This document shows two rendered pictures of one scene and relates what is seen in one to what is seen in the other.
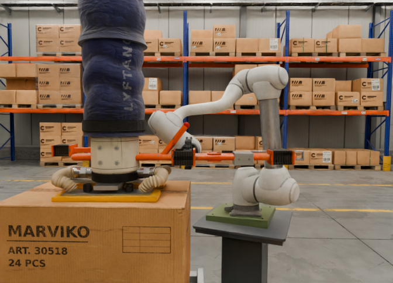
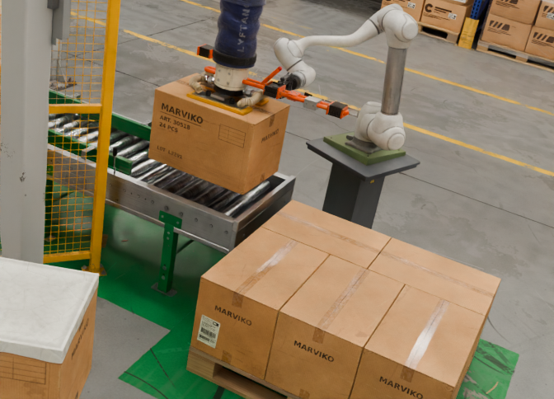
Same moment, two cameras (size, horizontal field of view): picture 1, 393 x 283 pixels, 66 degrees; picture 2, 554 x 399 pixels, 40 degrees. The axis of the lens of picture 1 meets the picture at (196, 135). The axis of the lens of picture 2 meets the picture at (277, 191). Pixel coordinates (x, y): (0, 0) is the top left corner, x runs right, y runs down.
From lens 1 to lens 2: 290 cm
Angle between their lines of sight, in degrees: 31
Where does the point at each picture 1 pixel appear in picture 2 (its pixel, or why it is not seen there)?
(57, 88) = not seen: outside the picture
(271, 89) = (396, 40)
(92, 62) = (223, 14)
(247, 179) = (367, 115)
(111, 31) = not seen: outside the picture
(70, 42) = not seen: outside the picture
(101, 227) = (208, 120)
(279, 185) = (382, 130)
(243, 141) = not seen: outside the picture
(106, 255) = (209, 137)
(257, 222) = (360, 157)
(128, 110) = (240, 51)
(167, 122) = (286, 51)
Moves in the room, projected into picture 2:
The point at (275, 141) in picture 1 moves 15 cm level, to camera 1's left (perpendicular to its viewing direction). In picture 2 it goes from (392, 89) to (366, 81)
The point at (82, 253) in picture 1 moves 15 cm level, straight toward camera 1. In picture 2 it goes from (197, 131) to (191, 143)
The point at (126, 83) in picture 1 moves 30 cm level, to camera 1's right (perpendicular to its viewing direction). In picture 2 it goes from (241, 34) to (296, 50)
